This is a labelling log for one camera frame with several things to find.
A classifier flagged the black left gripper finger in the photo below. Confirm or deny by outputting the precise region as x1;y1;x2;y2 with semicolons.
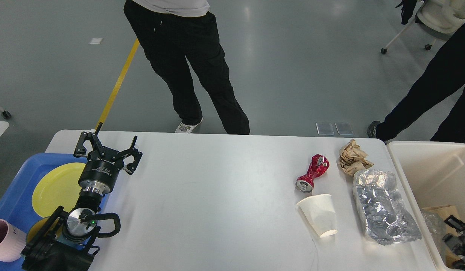
73;122;103;158
111;136;143;175

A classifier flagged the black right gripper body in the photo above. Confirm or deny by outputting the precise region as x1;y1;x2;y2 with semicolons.
443;232;465;259

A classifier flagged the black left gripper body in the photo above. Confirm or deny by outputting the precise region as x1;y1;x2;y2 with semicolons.
78;148;124;195

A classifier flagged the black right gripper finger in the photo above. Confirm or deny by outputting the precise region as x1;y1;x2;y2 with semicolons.
451;258;465;271
444;215;465;233

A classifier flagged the brown paper bag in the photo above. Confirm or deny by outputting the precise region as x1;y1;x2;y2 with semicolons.
423;205;460;269

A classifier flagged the yellow plastic plate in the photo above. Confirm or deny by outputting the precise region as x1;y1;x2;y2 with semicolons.
32;162;85;218

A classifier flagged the pink ribbed mug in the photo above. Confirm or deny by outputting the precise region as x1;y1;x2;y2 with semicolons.
0;219;27;262

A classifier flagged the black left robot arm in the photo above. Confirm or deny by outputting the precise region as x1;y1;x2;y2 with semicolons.
21;122;143;271

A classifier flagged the beige plastic bin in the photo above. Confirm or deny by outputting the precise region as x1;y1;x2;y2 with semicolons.
387;141;465;271

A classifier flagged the chair caster at left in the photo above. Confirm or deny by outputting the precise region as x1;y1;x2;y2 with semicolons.
0;106;11;119

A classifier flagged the blue plastic tray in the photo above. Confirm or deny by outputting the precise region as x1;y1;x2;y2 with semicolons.
0;153;106;266

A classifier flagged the crumpled brown paper ball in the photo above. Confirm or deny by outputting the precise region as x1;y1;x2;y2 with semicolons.
338;139;374;176

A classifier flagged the white paper cup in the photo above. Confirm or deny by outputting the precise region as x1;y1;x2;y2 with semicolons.
296;194;338;238

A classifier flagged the person in grey shirt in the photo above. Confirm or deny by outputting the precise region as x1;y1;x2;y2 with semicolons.
123;0;250;134

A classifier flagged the person in grey sneakers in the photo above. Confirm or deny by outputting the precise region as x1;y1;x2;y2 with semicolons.
367;23;465;143

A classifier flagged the floor outlet cover right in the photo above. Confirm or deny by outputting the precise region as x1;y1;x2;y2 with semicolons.
334;122;354;136

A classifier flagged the floor outlet cover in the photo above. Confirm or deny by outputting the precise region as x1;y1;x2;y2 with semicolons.
334;122;354;136
316;122;335;136

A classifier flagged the crushed red soda can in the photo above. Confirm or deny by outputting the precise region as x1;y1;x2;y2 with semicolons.
295;154;330;193

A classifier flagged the floor outlet cover left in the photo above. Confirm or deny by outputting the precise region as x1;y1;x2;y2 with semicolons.
316;122;335;136

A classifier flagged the white office chair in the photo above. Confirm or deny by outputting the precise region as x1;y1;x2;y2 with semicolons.
380;0;465;54

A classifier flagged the seated person in black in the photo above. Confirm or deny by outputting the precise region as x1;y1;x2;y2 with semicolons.
396;0;421;25

